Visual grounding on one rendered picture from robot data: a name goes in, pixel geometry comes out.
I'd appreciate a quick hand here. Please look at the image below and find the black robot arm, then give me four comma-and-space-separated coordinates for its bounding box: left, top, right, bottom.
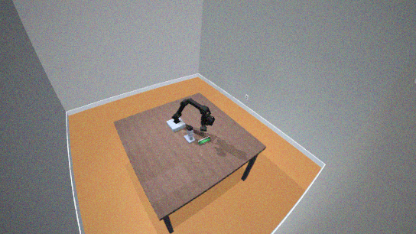
172, 98, 215, 126

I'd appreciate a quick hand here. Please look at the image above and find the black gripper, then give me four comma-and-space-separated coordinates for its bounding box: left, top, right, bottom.
200, 119, 207, 132

